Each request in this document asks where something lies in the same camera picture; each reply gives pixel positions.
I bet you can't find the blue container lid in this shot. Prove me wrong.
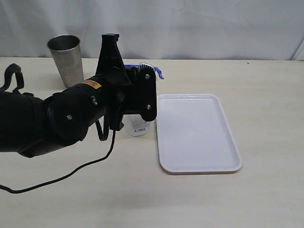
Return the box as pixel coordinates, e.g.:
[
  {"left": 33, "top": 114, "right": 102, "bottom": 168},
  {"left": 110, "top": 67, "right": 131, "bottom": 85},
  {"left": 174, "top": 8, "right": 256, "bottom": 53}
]
[{"left": 124, "top": 62, "right": 165, "bottom": 79}]

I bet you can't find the black cable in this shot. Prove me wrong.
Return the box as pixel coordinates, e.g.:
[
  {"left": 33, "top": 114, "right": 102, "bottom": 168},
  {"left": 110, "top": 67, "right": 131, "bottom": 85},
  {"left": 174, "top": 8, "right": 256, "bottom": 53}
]
[{"left": 0, "top": 63, "right": 117, "bottom": 194}]

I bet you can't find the clear plastic container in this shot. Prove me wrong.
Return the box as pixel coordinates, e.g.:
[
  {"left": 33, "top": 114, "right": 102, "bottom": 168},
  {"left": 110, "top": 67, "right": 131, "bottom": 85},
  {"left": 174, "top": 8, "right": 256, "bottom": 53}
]
[{"left": 124, "top": 114, "right": 151, "bottom": 137}]

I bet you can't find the white plastic tray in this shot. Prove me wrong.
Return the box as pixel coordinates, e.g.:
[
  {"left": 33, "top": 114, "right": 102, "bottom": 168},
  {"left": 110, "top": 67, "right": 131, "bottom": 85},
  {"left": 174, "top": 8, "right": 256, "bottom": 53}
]
[{"left": 156, "top": 94, "right": 243, "bottom": 175}]

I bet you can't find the stainless steel cup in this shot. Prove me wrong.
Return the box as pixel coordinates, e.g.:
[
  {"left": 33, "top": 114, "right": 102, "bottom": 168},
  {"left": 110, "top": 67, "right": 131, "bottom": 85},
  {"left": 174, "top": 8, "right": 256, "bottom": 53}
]
[{"left": 47, "top": 35, "right": 84, "bottom": 88}]

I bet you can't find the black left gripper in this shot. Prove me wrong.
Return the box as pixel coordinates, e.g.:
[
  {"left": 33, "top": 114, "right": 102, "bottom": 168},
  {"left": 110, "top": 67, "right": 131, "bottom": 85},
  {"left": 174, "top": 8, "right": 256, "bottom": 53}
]
[{"left": 95, "top": 33, "right": 141, "bottom": 131}]

